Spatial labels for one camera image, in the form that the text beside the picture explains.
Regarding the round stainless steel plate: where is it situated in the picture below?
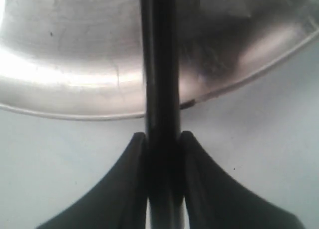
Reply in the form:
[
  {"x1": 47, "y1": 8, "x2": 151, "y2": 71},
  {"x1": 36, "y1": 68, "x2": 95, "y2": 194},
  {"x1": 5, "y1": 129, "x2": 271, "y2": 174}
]
[{"x1": 0, "y1": 0, "x2": 319, "y2": 120}]

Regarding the black knife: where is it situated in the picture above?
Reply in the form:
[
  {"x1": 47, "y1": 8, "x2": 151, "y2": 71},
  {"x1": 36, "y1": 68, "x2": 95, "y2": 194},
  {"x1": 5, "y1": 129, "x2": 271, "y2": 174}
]
[{"x1": 140, "y1": 0, "x2": 184, "y2": 229}]

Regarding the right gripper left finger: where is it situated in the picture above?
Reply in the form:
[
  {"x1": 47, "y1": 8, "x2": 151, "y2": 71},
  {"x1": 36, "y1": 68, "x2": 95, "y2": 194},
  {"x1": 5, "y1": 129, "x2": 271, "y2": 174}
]
[{"x1": 39, "y1": 132, "x2": 147, "y2": 229}]

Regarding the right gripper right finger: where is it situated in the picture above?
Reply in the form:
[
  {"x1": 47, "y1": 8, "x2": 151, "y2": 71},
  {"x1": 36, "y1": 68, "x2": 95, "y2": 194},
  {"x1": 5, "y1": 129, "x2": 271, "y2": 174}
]
[{"x1": 180, "y1": 131, "x2": 304, "y2": 229}]

